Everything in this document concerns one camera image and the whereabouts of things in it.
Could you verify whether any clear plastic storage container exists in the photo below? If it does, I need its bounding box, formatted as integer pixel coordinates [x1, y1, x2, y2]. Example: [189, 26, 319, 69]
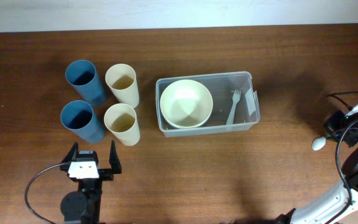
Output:
[155, 71, 260, 138]

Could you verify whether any white plastic spoon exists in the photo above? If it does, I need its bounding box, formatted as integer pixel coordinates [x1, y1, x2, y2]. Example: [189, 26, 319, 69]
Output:
[311, 134, 330, 151]

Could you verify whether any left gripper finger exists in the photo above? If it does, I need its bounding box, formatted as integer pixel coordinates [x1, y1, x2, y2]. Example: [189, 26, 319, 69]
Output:
[62, 142, 78, 163]
[109, 140, 122, 174]

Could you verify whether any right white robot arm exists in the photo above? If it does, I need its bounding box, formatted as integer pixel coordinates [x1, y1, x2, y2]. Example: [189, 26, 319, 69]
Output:
[274, 104, 358, 224]

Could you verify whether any blue plastic cup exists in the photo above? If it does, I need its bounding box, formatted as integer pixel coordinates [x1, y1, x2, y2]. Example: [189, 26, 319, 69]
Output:
[65, 60, 107, 106]
[60, 100, 104, 143]

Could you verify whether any white plastic fork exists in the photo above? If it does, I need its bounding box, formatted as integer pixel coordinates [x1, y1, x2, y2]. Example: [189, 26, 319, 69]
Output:
[226, 90, 241, 125]

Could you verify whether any cream plastic cup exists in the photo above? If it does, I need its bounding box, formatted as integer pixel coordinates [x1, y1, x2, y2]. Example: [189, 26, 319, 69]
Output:
[105, 63, 140, 108]
[104, 103, 140, 146]

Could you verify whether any cream bowl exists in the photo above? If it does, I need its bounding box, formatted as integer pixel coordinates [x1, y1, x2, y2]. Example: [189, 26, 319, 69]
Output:
[159, 80, 214, 129]
[161, 115, 209, 129]

